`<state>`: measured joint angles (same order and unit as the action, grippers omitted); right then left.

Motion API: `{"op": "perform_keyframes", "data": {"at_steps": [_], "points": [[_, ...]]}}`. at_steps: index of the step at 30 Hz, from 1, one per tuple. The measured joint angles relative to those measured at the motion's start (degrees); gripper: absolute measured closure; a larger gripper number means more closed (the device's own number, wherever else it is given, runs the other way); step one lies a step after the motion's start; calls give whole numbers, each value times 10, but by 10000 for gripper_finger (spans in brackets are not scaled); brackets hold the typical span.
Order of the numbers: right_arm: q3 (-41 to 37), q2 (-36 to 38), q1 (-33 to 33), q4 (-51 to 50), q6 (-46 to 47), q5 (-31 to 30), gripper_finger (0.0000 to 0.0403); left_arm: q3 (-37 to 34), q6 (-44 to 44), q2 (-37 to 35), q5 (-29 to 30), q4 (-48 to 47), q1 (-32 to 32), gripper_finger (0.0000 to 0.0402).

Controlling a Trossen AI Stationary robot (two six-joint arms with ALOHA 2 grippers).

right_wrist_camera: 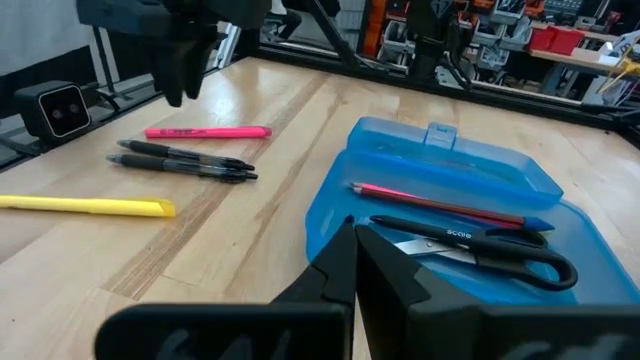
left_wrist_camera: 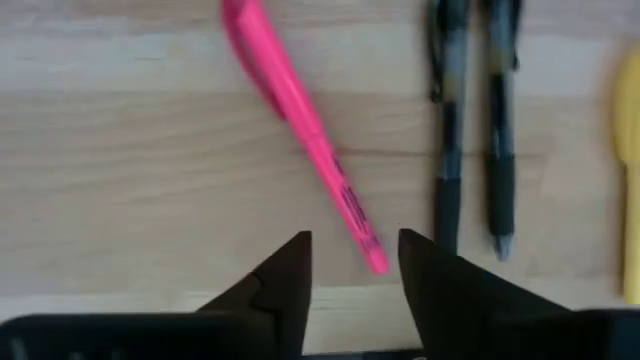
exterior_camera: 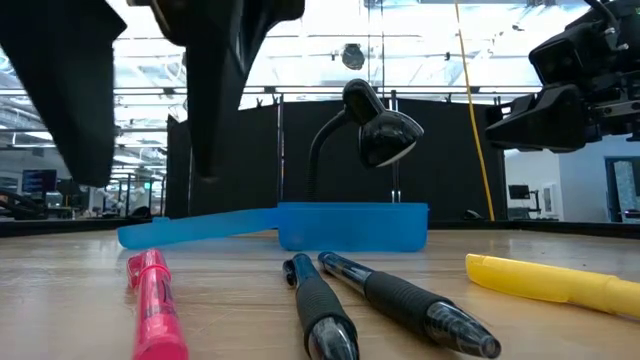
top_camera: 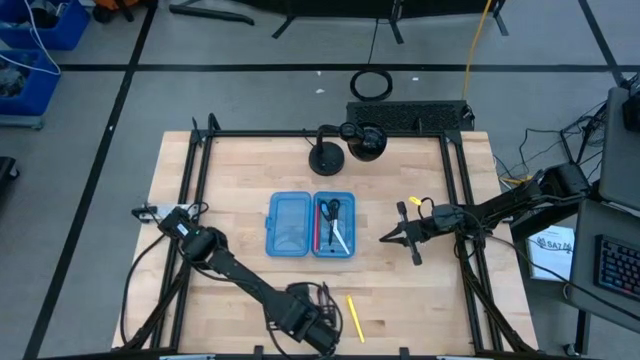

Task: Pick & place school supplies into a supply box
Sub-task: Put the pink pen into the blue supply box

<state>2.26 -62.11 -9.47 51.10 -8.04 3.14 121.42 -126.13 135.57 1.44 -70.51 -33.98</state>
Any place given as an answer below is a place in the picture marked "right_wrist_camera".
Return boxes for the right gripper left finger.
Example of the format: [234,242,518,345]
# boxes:
[94,222,359,360]

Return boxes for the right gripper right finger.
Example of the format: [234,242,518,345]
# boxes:
[354,225,640,360]

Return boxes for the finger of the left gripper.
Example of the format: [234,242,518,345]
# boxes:
[151,34,189,109]
[184,29,220,101]

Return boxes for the pink highlighter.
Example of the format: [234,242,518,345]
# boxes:
[143,125,274,140]

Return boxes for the black grip ballpoint pen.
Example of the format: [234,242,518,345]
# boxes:
[105,153,259,183]
[117,139,256,172]

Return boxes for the black handled scissors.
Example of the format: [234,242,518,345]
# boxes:
[394,227,580,292]

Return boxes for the pink blue-capped pencil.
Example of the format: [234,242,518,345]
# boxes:
[349,182,556,232]

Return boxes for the yellow highlighter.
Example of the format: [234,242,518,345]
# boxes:
[0,194,177,219]

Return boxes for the blue plastic supply box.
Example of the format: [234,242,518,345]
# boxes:
[304,115,640,307]

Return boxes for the orange object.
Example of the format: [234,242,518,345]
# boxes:
[362,0,389,59]

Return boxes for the red storage bin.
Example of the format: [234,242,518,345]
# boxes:
[528,25,554,52]
[549,27,586,56]

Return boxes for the black table-level camera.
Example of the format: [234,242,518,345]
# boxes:
[13,79,93,147]

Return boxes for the black metal rig frame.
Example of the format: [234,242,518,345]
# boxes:
[0,0,640,171]

